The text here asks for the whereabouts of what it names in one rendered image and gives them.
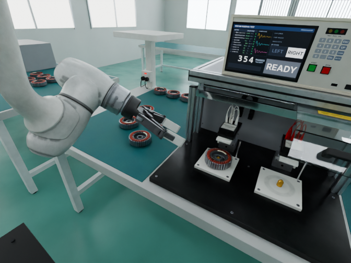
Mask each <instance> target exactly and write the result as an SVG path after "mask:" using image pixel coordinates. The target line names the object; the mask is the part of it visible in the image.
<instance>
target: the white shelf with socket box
mask: <svg viewBox="0 0 351 263"><path fill-rule="evenodd" d="M113 36H114V37H118V38H127V39H137V40H145V54H146V70H142V77H141V83H142V81H144V82H145V84H144V85H145V87H146V89H154V88H156V87H157V86H156V62H155V42H159V41H167V40H175V39H183V37H184V33H176V32H164V31H152V30H129V31H113ZM146 82H147V85H146ZM144 85H143V86H144ZM141 87H142V85H141Z"/></svg>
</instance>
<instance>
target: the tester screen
mask: <svg viewBox="0 0 351 263"><path fill-rule="evenodd" d="M314 30H315V29H309V28H291V27H272V26H254V25H235V24H234V27H233V32H232V38H231V44H230V50H229V55H228V61H227V67H226V69H231V70H237V71H244V72H248V73H254V74H261V75H267V76H274V77H281V78H287V79H293V80H296V78H291V77H284V76H278V75H271V74H264V73H263V70H264V67H265V63H266V60H267V58H268V59H276V60H281V61H289V62H297V63H301V64H302V61H303V59H304V56H305V54H306V51H307V49H308V46H309V43H310V41H311V38H312V35H313V33H314ZM271 45H272V46H283V47H294V48H300V49H306V51H305V54H304V56H303V58H302V59H300V58H291V57H282V56H274V55H269V51H270V48H271ZM238 55H245V56H253V57H255V58H254V62H253V64H251V63H243V62H237V58H238ZM228 63H236V64H244V65H251V66H258V67H261V70H260V71H254V70H248V69H241V68H234V67H228ZM300 66H301V65H300ZM299 70H300V67H299ZM299 70H298V72H299ZM297 75H298V73H297ZM296 77H297V76H296Z"/></svg>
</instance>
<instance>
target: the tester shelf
mask: <svg viewBox="0 0 351 263"><path fill-rule="evenodd" d="M224 58H225V57H223V56H221V57H219V58H217V59H214V60H212V61H210V62H207V63H205V64H203V65H200V66H198V67H195V68H192V69H190V70H189V76H188V81H193V82H198V83H203V84H207V85H212V86H217V87H222V88H227V89H232V90H237V91H242V92H247V93H252V94H257V95H262V96H266V97H271V98H276V99H281V100H286V101H291V102H296V103H301V104H306V105H311V106H316V107H321V108H324V109H329V110H335V111H340V112H345V113H349V114H351V96H347V95H341V94H335V93H329V92H323V91H317V90H311V89H305V88H299V87H293V86H287V85H281V84H277V83H272V82H266V81H260V80H254V79H248V78H242V77H236V76H230V75H224V74H221V73H222V69H223V64H224Z"/></svg>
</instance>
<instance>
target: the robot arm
mask: <svg viewBox="0 0 351 263"><path fill-rule="evenodd" d="M54 77H55V79H56V81H57V83H58V84H59V85H60V86H61V87H62V90H61V92H60V93H59V95H58V96H57V97H55V96H51V95H49V96H44V97H42V96H40V95H38V94H37V93H36V92H35V91H34V90H33V88H32V86H31V84H30V82H29V79H28V77H27V73H26V69H25V66H24V62H23V59H22V55H21V51H20V47H19V43H18V39H17V36H16V31H15V28H14V24H13V20H12V17H11V13H10V9H9V6H8V1H7V0H0V94H1V95H2V97H3V98H4V99H5V101H6V102H7V103H8V104H9V105H10V106H11V107H12V108H13V109H14V110H15V111H16V112H17V113H19V114H20V115H21V116H22V117H24V124H25V126H26V128H27V129H28V130H29V132H28V134H27V147H28V148H29V150H30V151H31V152H32V153H34V154H37V155H39V156H42V157H46V158H54V157H58V156H60V155H62V154H63V153H65V152H66V151H67V150H68V149H69V148H70V147H71V146H72V145H73V144H74V143H75V142H76V140H77V139H78V138H79V136H80V135H81V134H82V132H83V131H84V129H85V127H86V126H87V124H88V122H89V119H90V117H91V116H92V114H93V112H94V111H95V110H96V109H97V108H98V107H99V106H101V107H103V108H104V109H106V110H108V111H110V112H111V113H113V114H115V115H118V114H119V113H121V115H122V116H124V117H125V118H127V119H132V117H133V116H135V117H136V119H135V121H136V122H138V123H140V124H142V125H143V126H144V127H146V128H147V129H148V130H149V131H151V132H152V133H153V134H155V135H156V136H157V137H159V139H162V138H164V139H166V140H168V141H170V142H172V143H173V144H175V145H177V146H179V147H182V145H183V144H184V142H185V141H186V139H184V138H182V137H181V136H179V135H177V134H175V133H177V132H178V131H179V129H180V128H181V126H179V125H177V124H175V123H174V122H172V121H170V120H169V119H167V118H166V116H165V115H164V116H163V115H161V114H159V113H157V112H155V111H153V110H150V109H148V108H146V107H145V106H143V105H142V106H141V107H140V106H139V105H140V103H141V100H140V99H139V98H137V97H135V96H133V95H132V96H130V94H131V92H130V91H129V90H127V89H126V88H124V87H122V86H121V85H119V84H118V83H116V82H115V81H113V80H112V79H111V78H110V77H109V76H108V75H107V74H105V73H104V72H102V71H101V70H99V69H97V68H95V67H94V66H92V65H90V64H87V63H85V62H83V61H81V60H78V59H75V58H72V57H68V58H65V59H63V60H62V61H60V62H59V63H58V65H57V66H56V68H55V70H54ZM157 122H159V123H161V124H162V125H163V126H164V127H166V128H168V129H164V128H163V127H162V126H161V125H160V124H159V123H157ZM169 129H170V130H169ZM172 131H173V132H172Z"/></svg>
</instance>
